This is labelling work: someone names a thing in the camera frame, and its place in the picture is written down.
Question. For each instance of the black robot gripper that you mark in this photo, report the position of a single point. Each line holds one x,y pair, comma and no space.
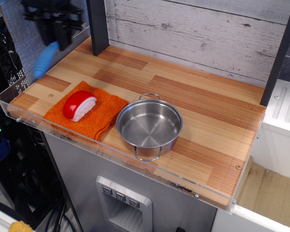
62,13

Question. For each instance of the blue handled metal spoon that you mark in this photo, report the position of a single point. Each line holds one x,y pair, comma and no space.
44,60

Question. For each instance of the orange towel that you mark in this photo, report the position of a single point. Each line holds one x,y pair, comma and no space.
98,120

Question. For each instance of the blue fabric panel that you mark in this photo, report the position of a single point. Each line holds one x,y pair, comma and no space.
27,39

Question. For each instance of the red white toy sushi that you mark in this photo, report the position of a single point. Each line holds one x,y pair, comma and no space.
78,104

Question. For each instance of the clear acrylic table guard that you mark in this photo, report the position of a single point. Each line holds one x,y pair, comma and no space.
221,117

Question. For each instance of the stainless steel pot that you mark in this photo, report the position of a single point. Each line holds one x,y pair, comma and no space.
149,126

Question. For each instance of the silver toy fridge cabinet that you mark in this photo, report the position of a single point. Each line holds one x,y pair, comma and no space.
78,169

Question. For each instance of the grey ice dispenser panel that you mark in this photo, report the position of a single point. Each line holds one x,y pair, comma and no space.
124,209

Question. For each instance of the white toy sink counter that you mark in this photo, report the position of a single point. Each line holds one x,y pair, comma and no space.
263,204

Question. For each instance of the black vertical post left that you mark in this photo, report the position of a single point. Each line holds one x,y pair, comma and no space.
98,25

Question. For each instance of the black vertical post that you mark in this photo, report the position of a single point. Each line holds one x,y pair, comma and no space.
98,25
275,71

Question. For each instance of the black vertical post right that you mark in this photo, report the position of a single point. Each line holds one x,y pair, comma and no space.
275,71

